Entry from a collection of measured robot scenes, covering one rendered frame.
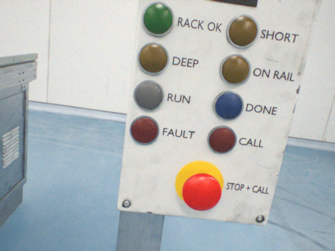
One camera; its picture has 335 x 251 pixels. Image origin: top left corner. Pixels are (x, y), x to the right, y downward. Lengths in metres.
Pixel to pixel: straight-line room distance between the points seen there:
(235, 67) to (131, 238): 0.27
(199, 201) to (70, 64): 3.83
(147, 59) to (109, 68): 3.67
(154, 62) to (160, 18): 0.04
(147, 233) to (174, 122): 0.18
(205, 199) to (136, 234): 0.15
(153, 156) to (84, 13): 3.74
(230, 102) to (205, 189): 0.09
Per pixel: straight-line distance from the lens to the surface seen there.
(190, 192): 0.32
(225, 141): 0.32
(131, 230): 0.44
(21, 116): 1.90
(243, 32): 0.31
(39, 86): 4.27
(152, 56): 0.30
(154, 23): 0.30
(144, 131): 0.31
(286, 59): 0.33
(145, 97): 0.31
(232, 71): 0.31
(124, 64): 3.93
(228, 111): 0.32
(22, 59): 1.71
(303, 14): 0.34
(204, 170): 0.34
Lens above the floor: 1.06
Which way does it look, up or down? 15 degrees down
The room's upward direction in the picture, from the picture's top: 8 degrees clockwise
